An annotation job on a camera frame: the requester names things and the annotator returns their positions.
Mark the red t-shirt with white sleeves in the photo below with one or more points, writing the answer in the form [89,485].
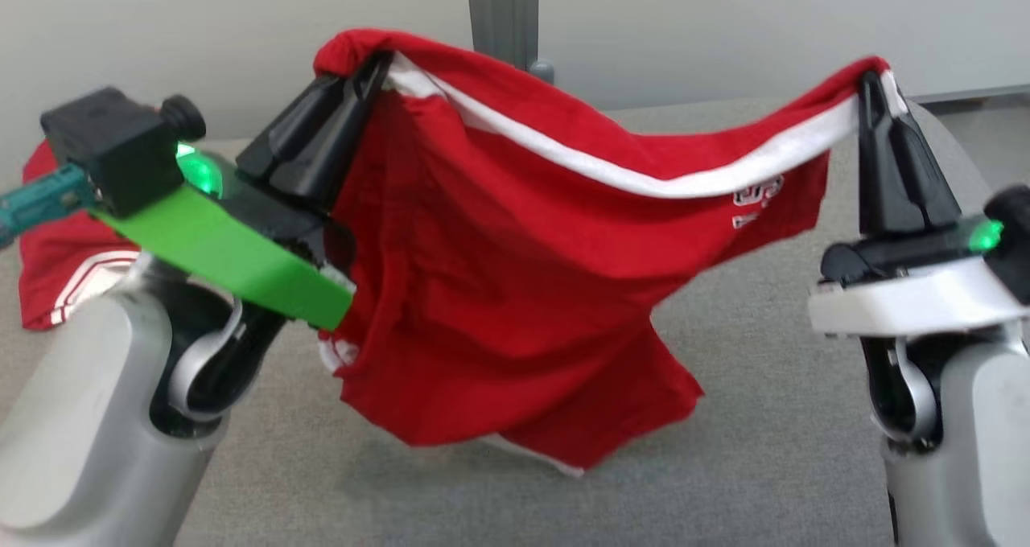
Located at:
[56,277]

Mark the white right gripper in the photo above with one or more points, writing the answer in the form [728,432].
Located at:
[909,298]

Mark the red shorts with white band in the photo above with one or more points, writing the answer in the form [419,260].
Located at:
[499,289]

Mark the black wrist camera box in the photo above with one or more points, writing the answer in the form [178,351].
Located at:
[113,149]
[1012,241]

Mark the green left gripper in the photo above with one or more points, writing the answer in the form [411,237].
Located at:
[233,257]

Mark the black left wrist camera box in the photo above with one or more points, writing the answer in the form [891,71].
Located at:
[113,149]

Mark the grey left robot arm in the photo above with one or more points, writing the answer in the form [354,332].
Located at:
[80,418]

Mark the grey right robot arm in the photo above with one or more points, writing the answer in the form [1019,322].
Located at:
[974,434]

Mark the teal left camera connector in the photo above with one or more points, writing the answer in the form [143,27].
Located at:
[40,203]

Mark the grey metal partition post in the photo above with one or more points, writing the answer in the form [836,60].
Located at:
[503,8]

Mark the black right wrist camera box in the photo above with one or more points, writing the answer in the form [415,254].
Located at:
[1012,241]

